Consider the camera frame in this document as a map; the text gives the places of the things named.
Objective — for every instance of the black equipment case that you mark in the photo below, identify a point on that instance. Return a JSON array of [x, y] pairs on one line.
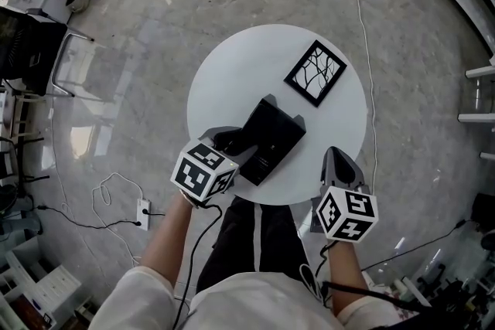
[[485, 210]]

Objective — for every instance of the black smartphone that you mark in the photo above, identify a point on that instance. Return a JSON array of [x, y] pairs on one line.
[[35, 58]]

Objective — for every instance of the white drawer cabinet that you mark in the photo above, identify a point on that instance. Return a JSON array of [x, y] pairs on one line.
[[50, 286]]

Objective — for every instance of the black shoulder bag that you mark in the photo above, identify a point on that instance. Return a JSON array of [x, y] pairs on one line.
[[367, 293]]

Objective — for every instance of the black mesh office chair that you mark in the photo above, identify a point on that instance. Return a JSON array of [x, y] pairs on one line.
[[46, 46]]

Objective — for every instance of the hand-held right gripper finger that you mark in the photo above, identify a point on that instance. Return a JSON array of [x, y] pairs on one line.
[[337, 172], [351, 172]]

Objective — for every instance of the person's left forearm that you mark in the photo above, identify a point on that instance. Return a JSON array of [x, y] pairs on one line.
[[166, 239]]

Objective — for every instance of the white legged table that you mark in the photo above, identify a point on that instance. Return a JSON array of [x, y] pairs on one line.
[[477, 118]]

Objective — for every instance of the round white table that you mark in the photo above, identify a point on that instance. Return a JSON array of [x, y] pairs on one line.
[[239, 69]]

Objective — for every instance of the black picture frame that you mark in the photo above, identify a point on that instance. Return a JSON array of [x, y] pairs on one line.
[[315, 73]]

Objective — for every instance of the small white side table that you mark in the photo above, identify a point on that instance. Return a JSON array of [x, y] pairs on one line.
[[19, 100]]

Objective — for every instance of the white shelving rack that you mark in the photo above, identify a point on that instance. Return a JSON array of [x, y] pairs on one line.
[[477, 7]]

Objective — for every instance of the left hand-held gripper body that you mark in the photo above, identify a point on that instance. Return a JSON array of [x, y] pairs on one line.
[[201, 175]]

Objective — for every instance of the person's white shirt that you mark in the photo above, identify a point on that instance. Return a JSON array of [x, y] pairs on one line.
[[251, 305]]

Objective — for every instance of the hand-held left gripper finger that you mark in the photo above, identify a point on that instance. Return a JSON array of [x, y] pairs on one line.
[[207, 134], [245, 156]]

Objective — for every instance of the person's black trousers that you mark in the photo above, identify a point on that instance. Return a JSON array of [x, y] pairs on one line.
[[232, 243]]

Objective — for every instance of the person's white black shoe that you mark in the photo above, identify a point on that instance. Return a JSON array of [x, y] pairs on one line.
[[311, 280]]

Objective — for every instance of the person's right forearm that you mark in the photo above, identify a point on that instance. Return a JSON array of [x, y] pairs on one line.
[[346, 274]]

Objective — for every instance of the white power strip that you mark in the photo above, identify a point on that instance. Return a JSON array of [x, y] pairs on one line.
[[143, 220]]

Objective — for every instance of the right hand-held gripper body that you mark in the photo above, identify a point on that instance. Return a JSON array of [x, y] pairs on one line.
[[348, 214]]

